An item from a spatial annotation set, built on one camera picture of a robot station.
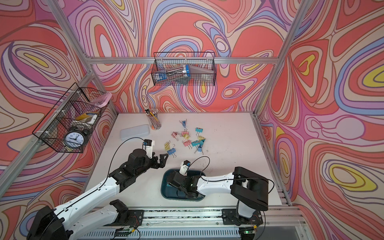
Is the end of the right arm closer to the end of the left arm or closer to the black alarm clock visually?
the end of the left arm

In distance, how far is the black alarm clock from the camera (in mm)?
672

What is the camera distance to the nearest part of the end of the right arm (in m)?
0.60

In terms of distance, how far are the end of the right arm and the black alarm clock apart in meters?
0.46
